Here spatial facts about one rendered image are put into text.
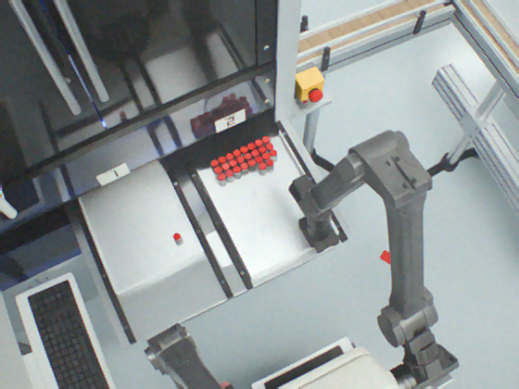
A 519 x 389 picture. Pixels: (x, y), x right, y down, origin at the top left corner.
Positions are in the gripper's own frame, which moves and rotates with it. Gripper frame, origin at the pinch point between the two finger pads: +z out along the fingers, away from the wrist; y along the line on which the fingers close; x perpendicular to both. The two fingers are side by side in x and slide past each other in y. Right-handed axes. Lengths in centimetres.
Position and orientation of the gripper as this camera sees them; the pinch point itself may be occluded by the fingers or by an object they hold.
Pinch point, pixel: (318, 244)
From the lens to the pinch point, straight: 150.2
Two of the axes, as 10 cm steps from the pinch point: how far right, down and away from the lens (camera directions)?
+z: 0.9, 5.0, 8.6
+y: -4.5, -7.5, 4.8
